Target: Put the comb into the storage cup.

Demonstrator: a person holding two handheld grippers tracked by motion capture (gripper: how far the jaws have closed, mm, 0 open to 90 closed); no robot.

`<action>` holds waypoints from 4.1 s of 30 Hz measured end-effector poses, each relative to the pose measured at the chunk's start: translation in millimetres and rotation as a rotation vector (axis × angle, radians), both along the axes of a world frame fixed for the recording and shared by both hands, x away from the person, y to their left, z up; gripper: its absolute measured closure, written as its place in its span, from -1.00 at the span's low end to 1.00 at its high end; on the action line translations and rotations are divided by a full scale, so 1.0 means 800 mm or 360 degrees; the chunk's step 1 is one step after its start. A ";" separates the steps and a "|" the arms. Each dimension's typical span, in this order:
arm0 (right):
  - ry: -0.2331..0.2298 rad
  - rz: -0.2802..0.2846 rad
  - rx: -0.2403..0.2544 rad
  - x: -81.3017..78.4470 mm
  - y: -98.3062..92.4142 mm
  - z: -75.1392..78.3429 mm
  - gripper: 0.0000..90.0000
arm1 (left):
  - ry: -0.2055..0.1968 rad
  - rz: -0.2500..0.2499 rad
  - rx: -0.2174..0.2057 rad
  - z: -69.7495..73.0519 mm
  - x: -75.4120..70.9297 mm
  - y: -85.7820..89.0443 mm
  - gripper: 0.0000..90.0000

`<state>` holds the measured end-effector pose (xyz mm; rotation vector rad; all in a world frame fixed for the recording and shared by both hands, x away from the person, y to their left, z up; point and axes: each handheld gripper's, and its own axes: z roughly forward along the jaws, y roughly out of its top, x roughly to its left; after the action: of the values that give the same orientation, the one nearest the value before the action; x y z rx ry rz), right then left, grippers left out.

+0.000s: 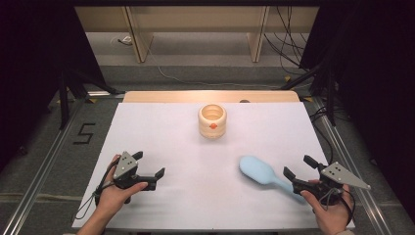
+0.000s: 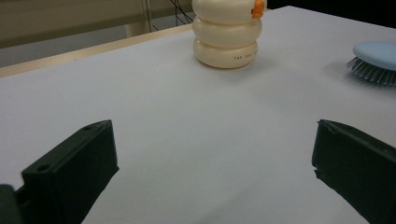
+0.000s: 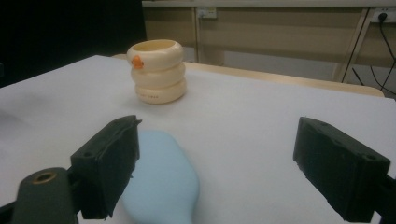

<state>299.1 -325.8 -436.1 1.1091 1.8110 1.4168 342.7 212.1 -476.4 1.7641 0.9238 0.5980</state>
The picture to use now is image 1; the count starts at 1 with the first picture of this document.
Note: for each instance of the cream ribbed cup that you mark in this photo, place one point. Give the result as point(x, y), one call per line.
point(212, 125)

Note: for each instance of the short aluminium cross rail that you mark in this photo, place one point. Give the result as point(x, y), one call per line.
point(104, 94)

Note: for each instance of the aluminium floor rail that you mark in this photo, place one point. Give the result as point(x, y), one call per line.
point(362, 196)
point(39, 182)

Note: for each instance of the light wooden table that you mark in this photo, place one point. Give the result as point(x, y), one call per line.
point(163, 97)

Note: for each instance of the person's left hand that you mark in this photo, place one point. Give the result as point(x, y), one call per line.
point(111, 199)

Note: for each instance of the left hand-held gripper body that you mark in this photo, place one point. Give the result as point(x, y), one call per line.
point(125, 164)

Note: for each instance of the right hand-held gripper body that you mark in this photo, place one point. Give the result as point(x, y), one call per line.
point(342, 176)

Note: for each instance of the light wooden desk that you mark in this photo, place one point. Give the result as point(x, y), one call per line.
point(195, 19)

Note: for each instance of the black curtain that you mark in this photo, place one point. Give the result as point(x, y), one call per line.
point(375, 81)
point(32, 65)

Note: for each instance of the black metal stand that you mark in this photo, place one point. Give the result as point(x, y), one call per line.
point(63, 104)
point(331, 104)

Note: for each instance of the light blue hairbrush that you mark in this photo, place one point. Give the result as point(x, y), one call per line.
point(257, 171)

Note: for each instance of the white table sheet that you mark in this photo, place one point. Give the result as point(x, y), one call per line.
point(202, 196)

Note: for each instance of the person's right hand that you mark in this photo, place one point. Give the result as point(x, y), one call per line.
point(332, 217)

